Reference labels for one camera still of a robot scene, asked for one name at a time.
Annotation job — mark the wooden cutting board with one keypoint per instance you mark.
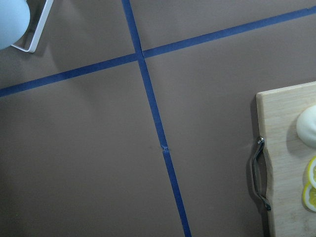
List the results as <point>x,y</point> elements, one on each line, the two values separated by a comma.
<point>287,158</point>

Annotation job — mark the cup rack with cups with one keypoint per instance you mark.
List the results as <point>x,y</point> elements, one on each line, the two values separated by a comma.
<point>22,23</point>

